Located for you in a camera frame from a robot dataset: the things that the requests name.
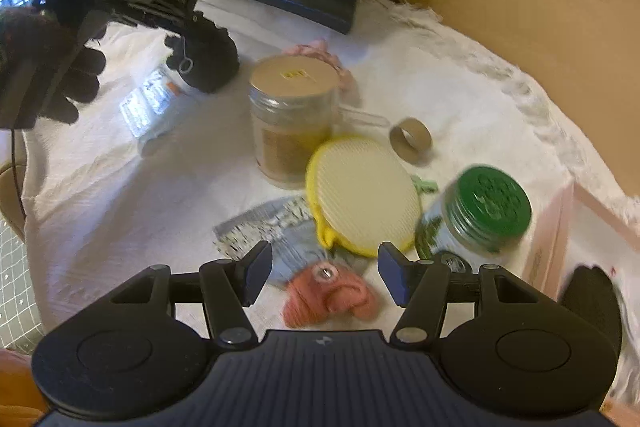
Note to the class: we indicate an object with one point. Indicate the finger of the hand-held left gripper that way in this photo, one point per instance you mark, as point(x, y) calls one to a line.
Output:
point(205, 31)

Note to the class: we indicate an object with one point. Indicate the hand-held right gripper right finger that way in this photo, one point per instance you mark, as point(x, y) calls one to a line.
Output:
point(392, 277)

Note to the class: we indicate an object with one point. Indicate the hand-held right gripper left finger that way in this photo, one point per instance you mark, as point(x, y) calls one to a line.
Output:
point(257, 276)

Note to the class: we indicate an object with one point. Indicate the black soft fabric item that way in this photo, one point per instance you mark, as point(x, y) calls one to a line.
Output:
point(212, 68)

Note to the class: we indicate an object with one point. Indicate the person's left hand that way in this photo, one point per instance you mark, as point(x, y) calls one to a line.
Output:
point(55, 57)

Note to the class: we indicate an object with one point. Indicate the grey patterned packet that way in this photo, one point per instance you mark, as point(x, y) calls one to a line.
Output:
point(260, 223)

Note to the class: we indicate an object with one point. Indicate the pink knit toy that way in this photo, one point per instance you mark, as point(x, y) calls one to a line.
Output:
point(310, 303)

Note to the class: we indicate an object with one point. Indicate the yellow round sponge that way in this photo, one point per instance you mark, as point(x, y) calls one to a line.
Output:
point(362, 197)

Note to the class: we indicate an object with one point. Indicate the small green clip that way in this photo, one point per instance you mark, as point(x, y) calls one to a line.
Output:
point(424, 186)

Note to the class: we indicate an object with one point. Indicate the green lid glass jar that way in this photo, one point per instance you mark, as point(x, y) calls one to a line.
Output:
point(492, 202)

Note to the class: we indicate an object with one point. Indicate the beige lid glass jar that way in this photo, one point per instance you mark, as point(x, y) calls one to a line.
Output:
point(290, 127)

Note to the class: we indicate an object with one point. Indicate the pink scrunchie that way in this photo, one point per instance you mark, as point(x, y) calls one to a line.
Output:
point(345, 79)

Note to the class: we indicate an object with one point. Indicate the pink box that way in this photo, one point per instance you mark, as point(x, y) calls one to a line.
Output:
point(550, 247)

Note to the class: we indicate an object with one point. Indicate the clear plastic scoop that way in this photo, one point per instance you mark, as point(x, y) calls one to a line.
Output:
point(367, 118)

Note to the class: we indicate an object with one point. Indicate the white cloth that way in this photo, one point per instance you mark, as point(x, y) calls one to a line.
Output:
point(100, 207)

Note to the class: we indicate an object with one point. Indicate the black rounded item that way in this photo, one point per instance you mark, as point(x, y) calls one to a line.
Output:
point(590, 302)

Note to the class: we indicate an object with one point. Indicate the tan curved object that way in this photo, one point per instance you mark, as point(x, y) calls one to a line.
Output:
point(7, 187)

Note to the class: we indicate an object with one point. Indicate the green cutting mat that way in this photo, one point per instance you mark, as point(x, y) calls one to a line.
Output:
point(15, 302)

